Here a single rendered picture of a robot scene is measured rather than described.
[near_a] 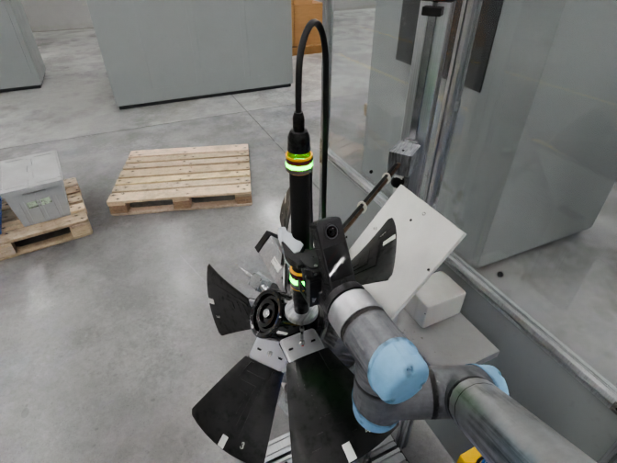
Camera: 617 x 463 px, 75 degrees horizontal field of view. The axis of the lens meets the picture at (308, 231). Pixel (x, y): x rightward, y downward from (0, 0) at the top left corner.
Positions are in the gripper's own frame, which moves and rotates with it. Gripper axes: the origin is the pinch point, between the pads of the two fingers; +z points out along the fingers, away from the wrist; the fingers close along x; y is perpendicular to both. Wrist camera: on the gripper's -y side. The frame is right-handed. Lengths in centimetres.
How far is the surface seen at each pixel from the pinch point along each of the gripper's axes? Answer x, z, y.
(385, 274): 12.7, -12.3, 7.2
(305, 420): -6.5, -18.1, 34.2
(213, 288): -13, 33, 41
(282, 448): 2, 27, 143
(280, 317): -3.5, 1.7, 25.6
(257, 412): -13, -4, 50
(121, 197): -44, 275, 136
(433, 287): 57, 15, 53
